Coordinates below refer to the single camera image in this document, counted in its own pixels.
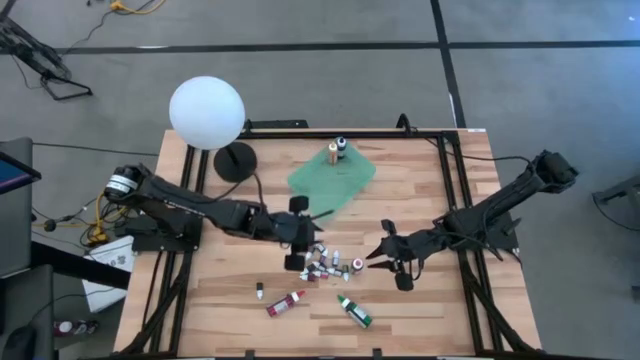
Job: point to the small brown food coloring bottle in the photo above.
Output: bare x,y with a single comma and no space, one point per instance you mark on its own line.
319,246

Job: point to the small blue food coloring bottle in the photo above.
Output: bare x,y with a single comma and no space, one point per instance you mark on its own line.
335,258

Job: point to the red-capped food coloring bottle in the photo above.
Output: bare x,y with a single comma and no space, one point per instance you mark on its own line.
282,305

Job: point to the small pink food coloring bottle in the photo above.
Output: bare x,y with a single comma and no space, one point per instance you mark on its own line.
322,274

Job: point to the grey cabinet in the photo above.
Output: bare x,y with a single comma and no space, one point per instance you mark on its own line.
15,225

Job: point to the small dark red coloring bottle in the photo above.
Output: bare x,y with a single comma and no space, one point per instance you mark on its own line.
307,278

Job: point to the black tripod stand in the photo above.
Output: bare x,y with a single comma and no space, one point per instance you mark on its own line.
30,50

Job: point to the black aluminium table frame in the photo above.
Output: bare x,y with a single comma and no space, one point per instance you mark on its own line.
380,134

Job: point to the red and white can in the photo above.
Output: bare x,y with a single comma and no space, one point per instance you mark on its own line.
75,327

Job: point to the green translucent plastic bin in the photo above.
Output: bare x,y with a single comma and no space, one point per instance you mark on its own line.
325,190

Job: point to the yellow-capped orange food coloring bottle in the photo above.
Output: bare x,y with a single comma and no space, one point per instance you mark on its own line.
333,152

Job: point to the green-capped food coloring bottle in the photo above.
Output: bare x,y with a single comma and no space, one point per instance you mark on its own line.
356,314

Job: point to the black-capped food coloring bottle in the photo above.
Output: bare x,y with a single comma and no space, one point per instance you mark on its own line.
341,145

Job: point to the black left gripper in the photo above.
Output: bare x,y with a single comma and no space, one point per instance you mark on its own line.
285,230

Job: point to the black power strip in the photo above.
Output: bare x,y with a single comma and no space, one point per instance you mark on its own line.
277,123

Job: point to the tablet with blue screen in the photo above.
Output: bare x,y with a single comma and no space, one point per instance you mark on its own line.
10,172

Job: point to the pink-capped food coloring bottle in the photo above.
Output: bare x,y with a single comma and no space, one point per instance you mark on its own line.
357,265

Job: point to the white cardboard box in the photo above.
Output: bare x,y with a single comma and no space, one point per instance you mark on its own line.
110,257

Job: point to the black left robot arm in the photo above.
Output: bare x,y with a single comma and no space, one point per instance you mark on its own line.
165,200

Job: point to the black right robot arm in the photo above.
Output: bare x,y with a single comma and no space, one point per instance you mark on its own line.
500,200

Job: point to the white globe table lamp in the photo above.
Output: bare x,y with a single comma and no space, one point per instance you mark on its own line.
207,112

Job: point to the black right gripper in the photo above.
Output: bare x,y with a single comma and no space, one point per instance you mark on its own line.
417,245

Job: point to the small purple food coloring bottle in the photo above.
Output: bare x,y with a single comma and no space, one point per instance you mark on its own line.
324,256

